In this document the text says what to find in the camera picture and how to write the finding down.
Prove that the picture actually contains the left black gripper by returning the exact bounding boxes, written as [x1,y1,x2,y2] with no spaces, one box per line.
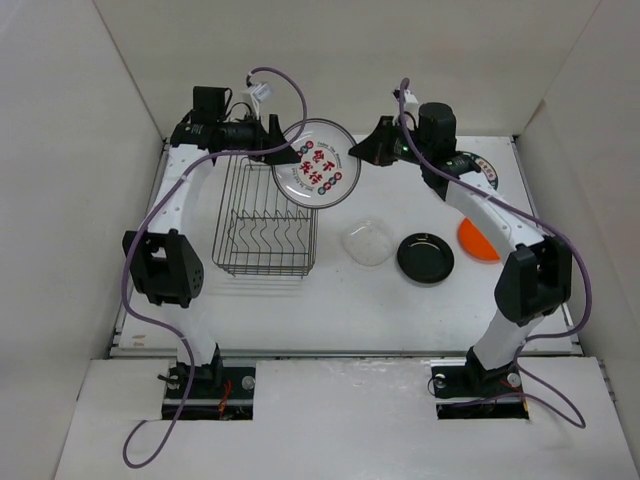
[217,110,300,165]

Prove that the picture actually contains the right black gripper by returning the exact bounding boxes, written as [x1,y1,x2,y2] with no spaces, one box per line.
[349,115,431,167]

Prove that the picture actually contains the white plate red characters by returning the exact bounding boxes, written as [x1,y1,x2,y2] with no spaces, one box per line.
[271,118,362,209]

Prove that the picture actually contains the white plate green rim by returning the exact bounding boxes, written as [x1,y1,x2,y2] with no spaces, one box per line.
[460,151,499,190]

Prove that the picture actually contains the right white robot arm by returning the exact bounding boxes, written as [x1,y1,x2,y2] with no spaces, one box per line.
[349,102,572,399]

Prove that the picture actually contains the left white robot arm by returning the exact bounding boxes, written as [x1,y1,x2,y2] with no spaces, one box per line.
[120,86,299,397]

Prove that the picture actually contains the clear glass plate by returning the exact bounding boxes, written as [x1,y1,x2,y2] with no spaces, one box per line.
[340,218,396,268]

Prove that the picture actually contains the orange plate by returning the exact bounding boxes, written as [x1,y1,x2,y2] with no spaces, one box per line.
[457,218,500,263]

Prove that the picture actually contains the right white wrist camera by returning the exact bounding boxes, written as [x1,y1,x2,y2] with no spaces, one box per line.
[392,88,420,129]

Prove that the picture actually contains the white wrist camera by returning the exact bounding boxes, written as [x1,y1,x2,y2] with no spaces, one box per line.
[242,82,273,119]
[392,88,420,129]

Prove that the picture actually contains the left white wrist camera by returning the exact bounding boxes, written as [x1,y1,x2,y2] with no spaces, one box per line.
[242,82,273,119]

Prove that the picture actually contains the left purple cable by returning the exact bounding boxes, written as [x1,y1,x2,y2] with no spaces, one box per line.
[121,66,309,470]

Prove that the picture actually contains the grey wire dish rack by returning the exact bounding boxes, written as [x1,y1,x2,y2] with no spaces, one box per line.
[212,157,318,278]

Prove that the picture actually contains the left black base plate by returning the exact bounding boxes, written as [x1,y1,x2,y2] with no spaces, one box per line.
[158,361,256,421]

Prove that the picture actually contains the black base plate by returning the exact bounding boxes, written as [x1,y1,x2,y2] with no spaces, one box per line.
[158,361,256,421]
[428,364,529,420]

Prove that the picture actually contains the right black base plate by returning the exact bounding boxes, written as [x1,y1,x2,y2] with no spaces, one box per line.
[428,364,529,420]

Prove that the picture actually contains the aluminium rail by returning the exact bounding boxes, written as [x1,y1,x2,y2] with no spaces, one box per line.
[109,348,581,359]

